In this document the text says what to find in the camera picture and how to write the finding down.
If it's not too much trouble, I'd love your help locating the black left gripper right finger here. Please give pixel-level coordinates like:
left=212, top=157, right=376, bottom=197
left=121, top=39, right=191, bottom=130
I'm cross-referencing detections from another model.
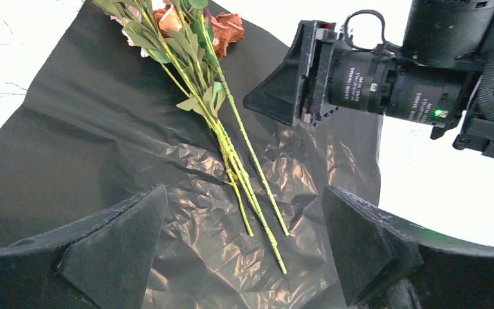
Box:
left=322, top=186, right=494, bottom=308

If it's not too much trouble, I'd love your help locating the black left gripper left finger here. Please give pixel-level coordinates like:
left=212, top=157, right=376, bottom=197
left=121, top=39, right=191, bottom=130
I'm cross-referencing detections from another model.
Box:
left=0, top=184, right=167, bottom=308

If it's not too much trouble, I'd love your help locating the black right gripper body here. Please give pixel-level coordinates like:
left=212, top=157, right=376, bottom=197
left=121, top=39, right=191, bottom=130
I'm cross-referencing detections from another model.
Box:
left=327, top=42, right=477, bottom=128

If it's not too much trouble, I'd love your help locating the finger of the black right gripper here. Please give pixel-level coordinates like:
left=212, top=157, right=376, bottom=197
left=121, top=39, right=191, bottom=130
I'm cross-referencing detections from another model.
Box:
left=243, top=20, right=337, bottom=126

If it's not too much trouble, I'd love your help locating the peach flower bouquet black wrap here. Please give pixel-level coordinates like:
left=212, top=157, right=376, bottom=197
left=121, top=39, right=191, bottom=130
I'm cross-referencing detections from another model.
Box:
left=94, top=1, right=289, bottom=274

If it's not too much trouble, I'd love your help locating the black wrapping paper sheet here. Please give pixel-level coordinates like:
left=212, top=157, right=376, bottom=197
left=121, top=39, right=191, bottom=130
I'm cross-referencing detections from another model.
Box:
left=0, top=1, right=380, bottom=308

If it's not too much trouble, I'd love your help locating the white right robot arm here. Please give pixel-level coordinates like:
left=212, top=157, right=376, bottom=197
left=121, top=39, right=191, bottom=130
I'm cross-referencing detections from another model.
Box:
left=243, top=1, right=494, bottom=159

